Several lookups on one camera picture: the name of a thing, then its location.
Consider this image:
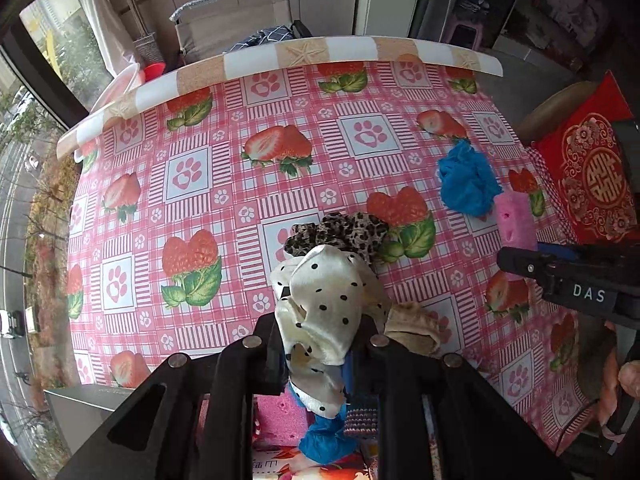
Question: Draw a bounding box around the pink sponge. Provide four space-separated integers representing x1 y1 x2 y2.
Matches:
495 191 538 252
253 388 309 448

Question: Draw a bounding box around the blue cloth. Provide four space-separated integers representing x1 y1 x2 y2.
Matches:
288 382 359 465
437 141 502 217

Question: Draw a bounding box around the beige sock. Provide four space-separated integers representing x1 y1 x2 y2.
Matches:
384 301 442 356

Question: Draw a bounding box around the leopard print scrunchie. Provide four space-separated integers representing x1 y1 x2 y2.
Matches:
283 212 390 266

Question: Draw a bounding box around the cream polka dot scrunchie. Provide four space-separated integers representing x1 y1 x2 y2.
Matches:
270 245 390 419

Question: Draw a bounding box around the striped purple sock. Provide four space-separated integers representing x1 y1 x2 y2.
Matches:
344 396 378 440

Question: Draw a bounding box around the person right hand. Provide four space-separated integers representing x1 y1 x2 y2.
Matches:
597 321 639 444

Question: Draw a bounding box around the red white checked cloth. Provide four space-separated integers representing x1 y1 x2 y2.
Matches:
525 146 578 244

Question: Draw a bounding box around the pink tissue box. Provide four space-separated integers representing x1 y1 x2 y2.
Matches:
252 445 378 480

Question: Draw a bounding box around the grey storage box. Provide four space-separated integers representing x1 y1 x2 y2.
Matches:
44 385 132 454

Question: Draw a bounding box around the red embroidered cushion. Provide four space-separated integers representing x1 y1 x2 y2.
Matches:
532 72 638 245

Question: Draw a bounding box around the pink strawberry tablecloth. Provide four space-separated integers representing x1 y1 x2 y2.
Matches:
56 37 590 450

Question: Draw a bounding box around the purple plastic stool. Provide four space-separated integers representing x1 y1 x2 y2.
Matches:
442 14 484 51

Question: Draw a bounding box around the white plastic basin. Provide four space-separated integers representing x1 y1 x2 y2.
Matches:
91 62 166 113

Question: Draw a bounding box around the folding chair with cushion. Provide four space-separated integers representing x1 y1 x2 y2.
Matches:
169 0 311 64

